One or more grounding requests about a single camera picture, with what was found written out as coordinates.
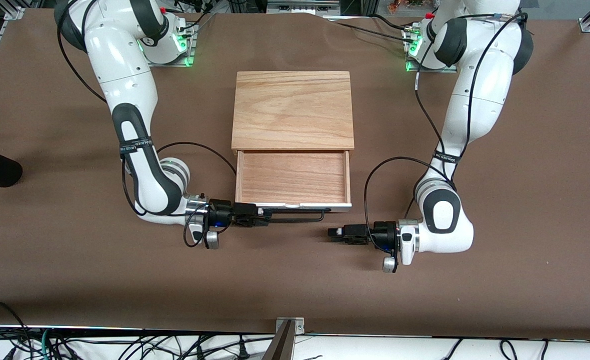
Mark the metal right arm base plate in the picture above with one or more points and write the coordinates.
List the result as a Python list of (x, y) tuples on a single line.
[(185, 55)]

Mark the silver metal bracket plate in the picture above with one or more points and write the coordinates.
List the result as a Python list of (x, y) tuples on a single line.
[(298, 323)]

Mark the aluminium frame rail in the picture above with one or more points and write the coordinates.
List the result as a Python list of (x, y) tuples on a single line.
[(302, 6)]

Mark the grey metal strut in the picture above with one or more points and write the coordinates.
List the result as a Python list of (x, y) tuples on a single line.
[(281, 345)]

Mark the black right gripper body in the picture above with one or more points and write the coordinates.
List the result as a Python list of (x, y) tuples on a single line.
[(221, 207)]

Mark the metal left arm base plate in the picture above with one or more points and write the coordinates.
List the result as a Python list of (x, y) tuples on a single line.
[(410, 67)]

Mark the light wooden drawer cabinet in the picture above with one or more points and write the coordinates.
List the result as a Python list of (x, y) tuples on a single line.
[(292, 107)]

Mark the wooden drawer with white front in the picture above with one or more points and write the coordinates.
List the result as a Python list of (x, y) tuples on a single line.
[(292, 177)]

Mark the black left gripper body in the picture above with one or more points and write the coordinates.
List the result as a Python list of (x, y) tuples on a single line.
[(385, 233)]

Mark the brown table cover sheet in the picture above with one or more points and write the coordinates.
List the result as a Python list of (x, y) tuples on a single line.
[(295, 280)]

